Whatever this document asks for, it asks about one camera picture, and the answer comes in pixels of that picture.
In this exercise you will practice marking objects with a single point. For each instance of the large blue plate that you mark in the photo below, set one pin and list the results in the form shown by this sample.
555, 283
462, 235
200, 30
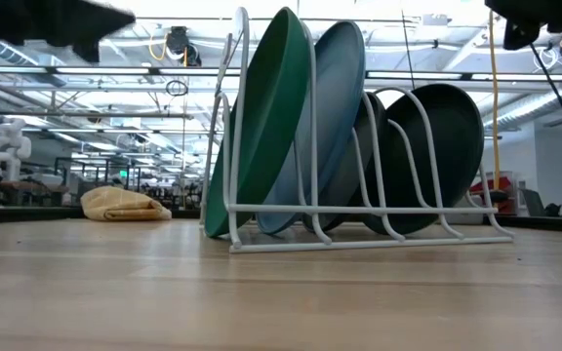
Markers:
334, 88

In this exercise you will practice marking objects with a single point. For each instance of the small dark teal plate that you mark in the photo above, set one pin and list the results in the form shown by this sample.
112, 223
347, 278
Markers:
342, 195

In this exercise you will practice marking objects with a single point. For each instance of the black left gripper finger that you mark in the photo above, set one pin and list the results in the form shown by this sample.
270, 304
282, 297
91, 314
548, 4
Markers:
81, 22
88, 52

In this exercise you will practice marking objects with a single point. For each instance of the red box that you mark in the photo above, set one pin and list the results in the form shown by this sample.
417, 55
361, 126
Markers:
488, 185

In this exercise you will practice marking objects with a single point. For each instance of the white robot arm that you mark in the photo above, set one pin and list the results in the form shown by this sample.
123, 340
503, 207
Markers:
10, 146

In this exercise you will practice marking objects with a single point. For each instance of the black aluminium rig frame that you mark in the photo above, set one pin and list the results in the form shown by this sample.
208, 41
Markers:
17, 213

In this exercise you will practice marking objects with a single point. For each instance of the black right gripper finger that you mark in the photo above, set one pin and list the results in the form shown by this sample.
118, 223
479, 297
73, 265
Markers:
517, 34
525, 10

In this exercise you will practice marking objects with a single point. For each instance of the folded yellow cloth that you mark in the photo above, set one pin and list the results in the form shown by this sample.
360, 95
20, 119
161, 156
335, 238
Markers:
115, 205

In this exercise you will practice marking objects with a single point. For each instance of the grey chair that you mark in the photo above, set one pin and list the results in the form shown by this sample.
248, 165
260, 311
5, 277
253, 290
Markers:
532, 202

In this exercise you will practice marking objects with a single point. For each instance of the large green plate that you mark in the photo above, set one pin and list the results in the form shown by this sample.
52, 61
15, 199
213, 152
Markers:
271, 97

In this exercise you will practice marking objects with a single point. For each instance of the small black plate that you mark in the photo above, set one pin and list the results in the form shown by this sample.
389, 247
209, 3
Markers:
447, 146

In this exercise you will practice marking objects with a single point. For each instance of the long ceiling light strip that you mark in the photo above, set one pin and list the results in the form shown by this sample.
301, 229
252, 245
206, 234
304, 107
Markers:
456, 75
100, 70

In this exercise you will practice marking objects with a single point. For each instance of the silver ventilation duct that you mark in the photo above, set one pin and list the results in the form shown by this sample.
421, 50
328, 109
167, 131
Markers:
8, 54
520, 109

